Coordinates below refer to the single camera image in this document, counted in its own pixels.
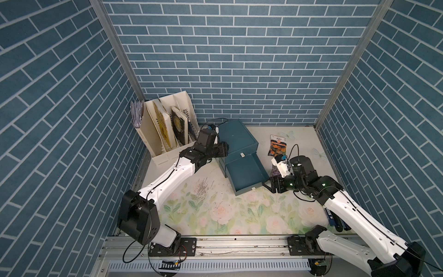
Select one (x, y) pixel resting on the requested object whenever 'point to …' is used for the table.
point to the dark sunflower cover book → (180, 123)
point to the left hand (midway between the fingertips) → (229, 147)
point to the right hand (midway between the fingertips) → (269, 182)
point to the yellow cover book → (164, 124)
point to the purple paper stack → (136, 108)
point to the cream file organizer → (149, 129)
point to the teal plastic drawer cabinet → (241, 141)
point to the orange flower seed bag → (278, 145)
